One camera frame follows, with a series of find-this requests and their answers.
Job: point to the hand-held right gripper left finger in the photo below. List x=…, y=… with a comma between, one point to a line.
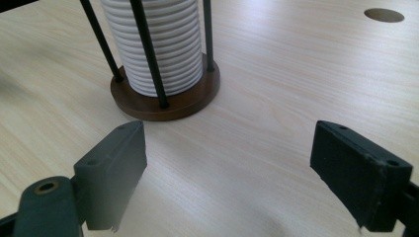
x=110, y=171

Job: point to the white paper cup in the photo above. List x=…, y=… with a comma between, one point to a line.
x=178, y=49

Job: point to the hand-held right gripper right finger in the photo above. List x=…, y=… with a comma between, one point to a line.
x=359, y=177

